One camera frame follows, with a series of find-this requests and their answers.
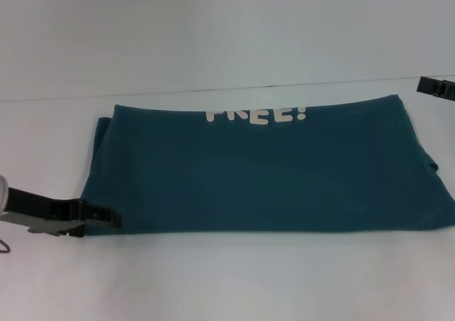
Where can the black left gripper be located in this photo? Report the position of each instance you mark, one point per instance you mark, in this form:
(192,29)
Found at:
(39,207)

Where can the teal blue shirt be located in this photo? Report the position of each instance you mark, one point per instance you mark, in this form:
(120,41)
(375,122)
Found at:
(249,164)

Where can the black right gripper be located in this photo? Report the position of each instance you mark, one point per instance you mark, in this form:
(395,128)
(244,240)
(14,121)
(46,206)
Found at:
(449,91)

